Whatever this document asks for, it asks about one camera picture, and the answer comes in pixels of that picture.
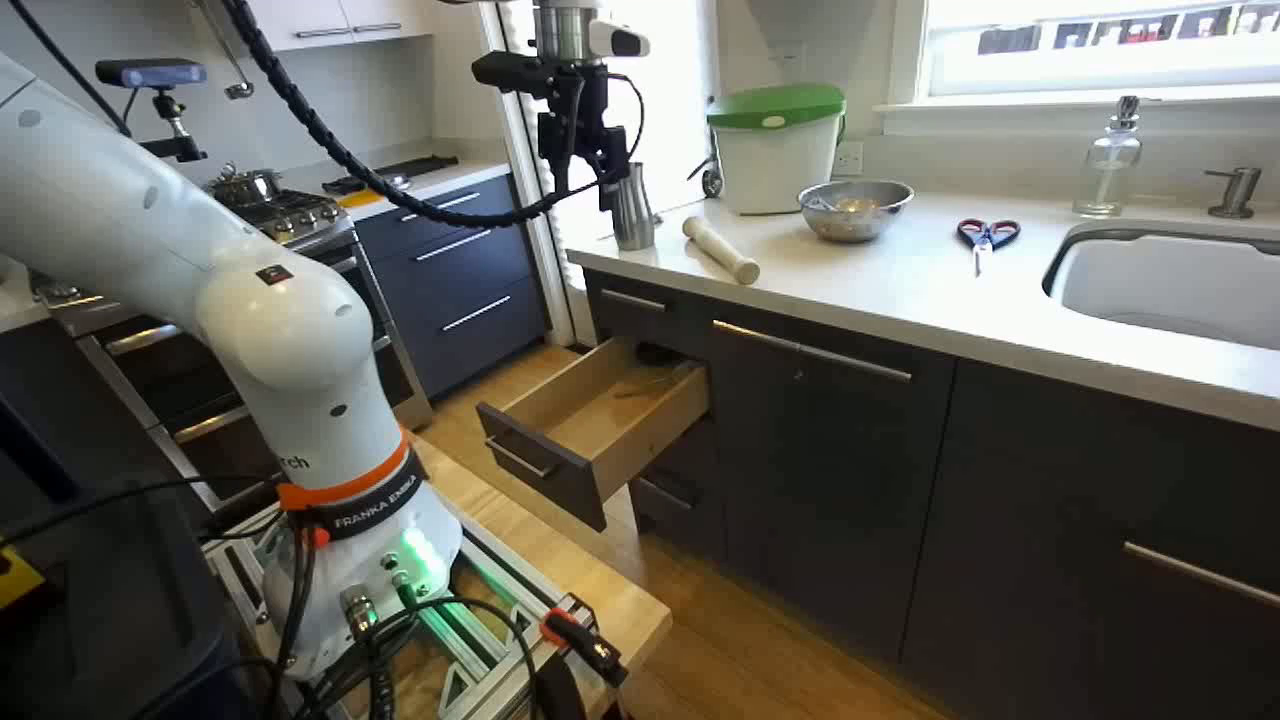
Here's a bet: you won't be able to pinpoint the dark counter cabinet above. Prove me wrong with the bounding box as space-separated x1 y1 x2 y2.
581 262 1280 720

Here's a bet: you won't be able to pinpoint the tall silver metal cup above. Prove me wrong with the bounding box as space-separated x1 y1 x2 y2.
614 157 666 255

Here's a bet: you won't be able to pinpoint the black equipment case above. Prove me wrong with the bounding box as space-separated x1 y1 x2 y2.
0 317 256 720

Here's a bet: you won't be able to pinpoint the metal pot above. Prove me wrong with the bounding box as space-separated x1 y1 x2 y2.
209 165 289 213

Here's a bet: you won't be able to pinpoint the steel kitchen stove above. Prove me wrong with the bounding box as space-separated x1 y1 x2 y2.
52 165 438 532

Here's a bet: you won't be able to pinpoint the white framed window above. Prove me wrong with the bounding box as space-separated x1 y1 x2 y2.
916 0 1280 104

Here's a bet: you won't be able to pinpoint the blue drawer cabinet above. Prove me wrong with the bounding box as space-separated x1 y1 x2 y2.
353 172 551 401

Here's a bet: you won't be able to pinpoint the metal bowl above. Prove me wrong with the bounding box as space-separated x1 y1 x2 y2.
795 176 921 246

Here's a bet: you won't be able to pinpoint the clear soap dispenser bottle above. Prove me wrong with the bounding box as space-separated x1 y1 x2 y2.
1072 92 1149 221

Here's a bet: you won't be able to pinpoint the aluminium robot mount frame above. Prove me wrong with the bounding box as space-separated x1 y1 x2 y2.
211 515 565 720

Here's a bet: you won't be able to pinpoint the red and black clamp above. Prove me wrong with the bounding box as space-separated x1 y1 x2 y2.
535 593 633 691

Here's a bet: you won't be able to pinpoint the wooden robot platform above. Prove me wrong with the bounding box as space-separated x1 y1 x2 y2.
414 436 678 720

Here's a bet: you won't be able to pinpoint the purple handled scissors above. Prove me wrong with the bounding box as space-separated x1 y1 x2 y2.
954 215 1024 278

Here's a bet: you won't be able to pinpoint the wooden rolling pin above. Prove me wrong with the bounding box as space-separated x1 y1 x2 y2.
680 213 763 289

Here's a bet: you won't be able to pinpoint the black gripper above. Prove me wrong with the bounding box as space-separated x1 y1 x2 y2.
541 58 641 221

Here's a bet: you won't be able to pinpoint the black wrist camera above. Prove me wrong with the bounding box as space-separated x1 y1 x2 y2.
470 46 591 101

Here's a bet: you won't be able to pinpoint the metal tap handle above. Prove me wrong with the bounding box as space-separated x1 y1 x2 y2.
1201 165 1270 223

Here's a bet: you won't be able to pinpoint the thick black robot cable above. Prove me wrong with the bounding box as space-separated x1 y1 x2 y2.
218 0 653 231

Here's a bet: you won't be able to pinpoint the open wooden drawer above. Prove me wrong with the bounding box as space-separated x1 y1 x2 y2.
475 332 714 537

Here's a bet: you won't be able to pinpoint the white kitchen sink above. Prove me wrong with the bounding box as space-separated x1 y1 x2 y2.
1041 215 1280 355

